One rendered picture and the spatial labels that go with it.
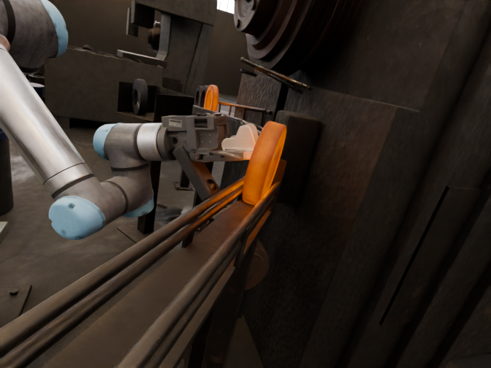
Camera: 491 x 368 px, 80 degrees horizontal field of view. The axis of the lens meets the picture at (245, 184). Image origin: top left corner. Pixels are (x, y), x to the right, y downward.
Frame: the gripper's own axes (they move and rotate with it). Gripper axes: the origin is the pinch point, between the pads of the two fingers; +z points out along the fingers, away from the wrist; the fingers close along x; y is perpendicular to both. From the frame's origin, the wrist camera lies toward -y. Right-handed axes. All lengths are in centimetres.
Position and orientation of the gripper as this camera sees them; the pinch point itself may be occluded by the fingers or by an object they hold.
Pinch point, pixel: (267, 154)
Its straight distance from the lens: 53.6
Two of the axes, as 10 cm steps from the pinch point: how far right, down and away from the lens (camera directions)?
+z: 9.6, 0.4, -2.8
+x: 2.8, -2.8, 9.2
